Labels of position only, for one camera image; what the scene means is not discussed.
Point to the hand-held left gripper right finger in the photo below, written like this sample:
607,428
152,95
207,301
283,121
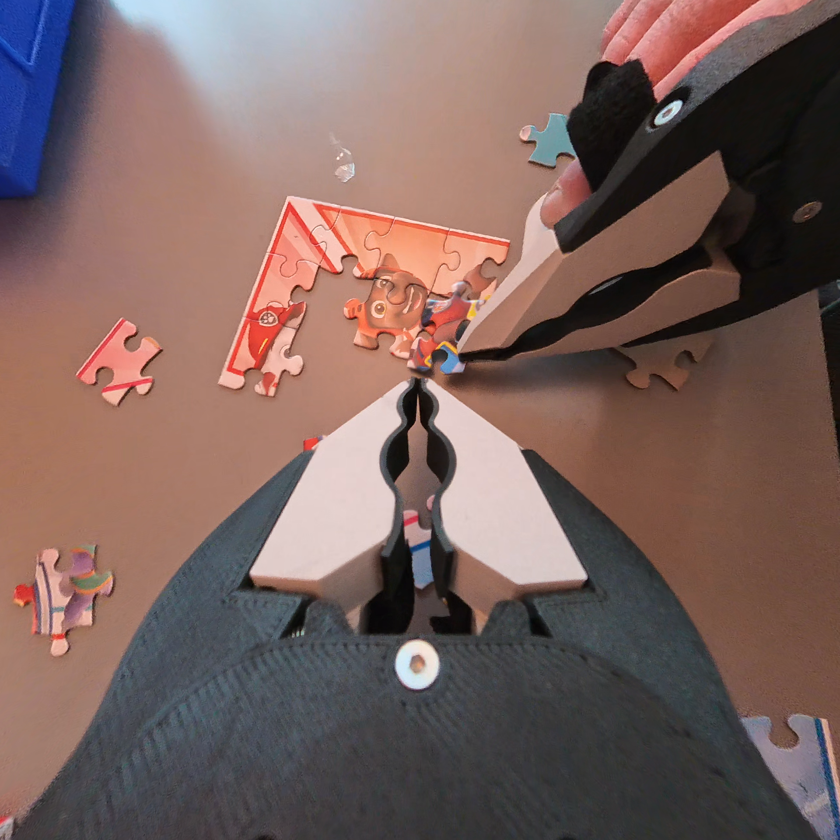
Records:
512,518

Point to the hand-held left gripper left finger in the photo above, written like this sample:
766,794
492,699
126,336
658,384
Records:
328,518

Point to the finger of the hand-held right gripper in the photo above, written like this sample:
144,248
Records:
623,249
709,289

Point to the white puzzle piece orange knob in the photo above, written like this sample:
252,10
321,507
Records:
313,444

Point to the brown cardboard puzzle piece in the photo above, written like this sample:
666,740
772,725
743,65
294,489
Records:
663,371

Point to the blue white red-striped puzzle piece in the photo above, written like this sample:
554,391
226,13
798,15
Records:
420,544

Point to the red uniform puzzle piece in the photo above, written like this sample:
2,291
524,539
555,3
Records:
446,315

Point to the red fire dog puzzle section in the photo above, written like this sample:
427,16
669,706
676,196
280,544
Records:
315,249

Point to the grey desk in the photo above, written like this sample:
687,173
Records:
197,459

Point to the teal puzzle piece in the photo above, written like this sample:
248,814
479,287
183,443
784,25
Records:
551,144

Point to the pink striped puzzle piece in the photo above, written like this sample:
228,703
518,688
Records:
118,364

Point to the rainbow puzzle piece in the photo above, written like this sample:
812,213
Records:
65,597

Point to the clear plastic scrap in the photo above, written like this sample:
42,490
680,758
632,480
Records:
342,161

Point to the blue sky puzzle section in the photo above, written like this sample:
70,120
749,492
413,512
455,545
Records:
800,774

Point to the blue plastic bin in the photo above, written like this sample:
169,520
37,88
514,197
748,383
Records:
26,85

